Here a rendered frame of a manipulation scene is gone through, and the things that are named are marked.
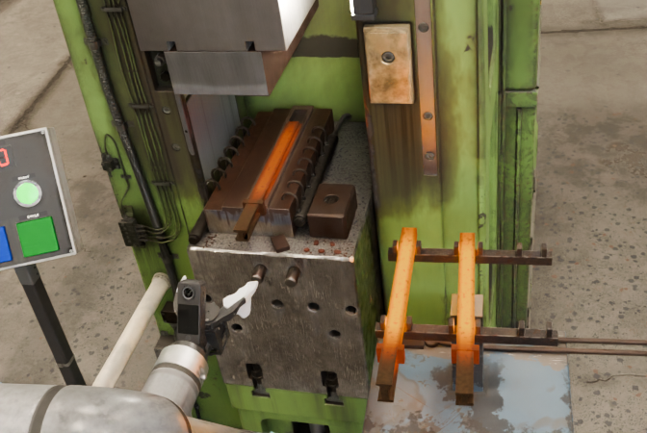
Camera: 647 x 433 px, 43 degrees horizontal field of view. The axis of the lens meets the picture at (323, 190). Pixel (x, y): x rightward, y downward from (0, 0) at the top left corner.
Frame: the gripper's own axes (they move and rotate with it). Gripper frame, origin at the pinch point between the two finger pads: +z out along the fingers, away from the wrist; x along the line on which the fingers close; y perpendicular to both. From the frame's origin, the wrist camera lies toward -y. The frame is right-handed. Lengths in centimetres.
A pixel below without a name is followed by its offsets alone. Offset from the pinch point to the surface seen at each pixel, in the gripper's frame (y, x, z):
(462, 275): 0.7, 46.0, 5.4
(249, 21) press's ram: -42.7, 6.5, 22.6
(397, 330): 0.7, 36.2, -9.9
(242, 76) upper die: -31.3, 2.9, 22.6
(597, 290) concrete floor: 100, 80, 112
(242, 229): -1.3, 0.6, 12.7
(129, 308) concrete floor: 100, -86, 84
